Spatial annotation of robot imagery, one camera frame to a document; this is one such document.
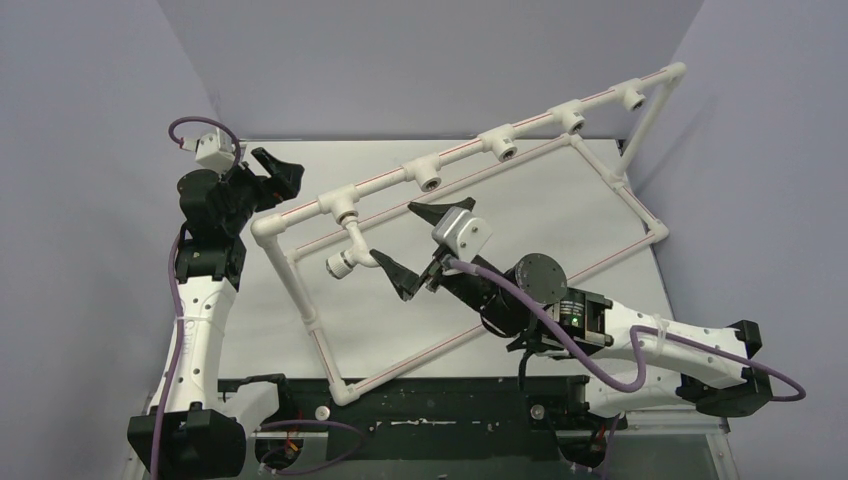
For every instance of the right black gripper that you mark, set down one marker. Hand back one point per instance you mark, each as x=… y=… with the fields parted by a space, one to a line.
x=432 y=268

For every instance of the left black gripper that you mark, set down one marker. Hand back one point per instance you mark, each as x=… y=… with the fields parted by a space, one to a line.
x=283 y=183

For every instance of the white plastic water faucet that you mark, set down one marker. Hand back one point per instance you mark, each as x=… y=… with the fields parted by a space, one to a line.
x=357 y=254

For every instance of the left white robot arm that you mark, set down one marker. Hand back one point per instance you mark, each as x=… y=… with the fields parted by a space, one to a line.
x=189 y=432

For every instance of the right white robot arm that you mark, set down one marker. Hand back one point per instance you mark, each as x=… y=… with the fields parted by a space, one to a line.
x=631 y=360

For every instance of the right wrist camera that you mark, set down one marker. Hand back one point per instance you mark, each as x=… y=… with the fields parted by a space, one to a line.
x=463 y=233

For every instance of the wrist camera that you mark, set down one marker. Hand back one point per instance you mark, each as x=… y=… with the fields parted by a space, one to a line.
x=463 y=233
x=215 y=151

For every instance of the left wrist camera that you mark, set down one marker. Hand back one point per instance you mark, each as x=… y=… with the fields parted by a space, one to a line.
x=215 y=151

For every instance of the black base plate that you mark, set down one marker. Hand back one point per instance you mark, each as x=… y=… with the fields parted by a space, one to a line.
x=538 y=418

